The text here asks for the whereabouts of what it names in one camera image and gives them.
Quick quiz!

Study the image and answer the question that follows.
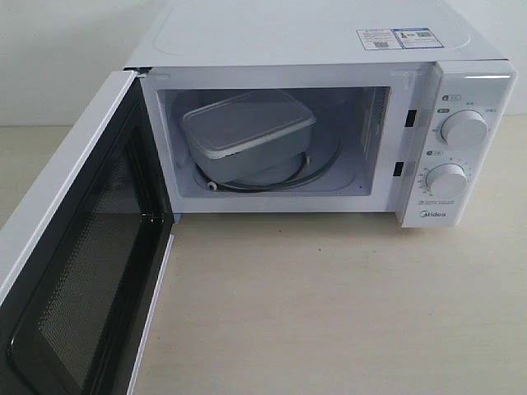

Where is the translucent plastic lidded container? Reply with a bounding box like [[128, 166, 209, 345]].
[[180, 90, 316, 183]]

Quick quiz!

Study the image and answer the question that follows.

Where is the white microwave door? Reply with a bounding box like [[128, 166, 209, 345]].
[[1, 70, 173, 394]]

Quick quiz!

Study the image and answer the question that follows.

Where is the white Midea microwave oven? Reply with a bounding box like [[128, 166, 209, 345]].
[[126, 1, 517, 228]]

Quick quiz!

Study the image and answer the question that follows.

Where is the printed paper instruction sheet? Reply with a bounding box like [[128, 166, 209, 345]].
[[357, 27, 444, 51]]

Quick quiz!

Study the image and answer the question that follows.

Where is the glass turntable plate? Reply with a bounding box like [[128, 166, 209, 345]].
[[195, 139, 343, 193]]

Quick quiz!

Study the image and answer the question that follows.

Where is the white lower timer knob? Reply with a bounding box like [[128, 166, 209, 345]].
[[425, 163, 469, 198]]

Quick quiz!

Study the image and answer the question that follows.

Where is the white upper power knob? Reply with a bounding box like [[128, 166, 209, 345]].
[[441, 110, 488, 149]]

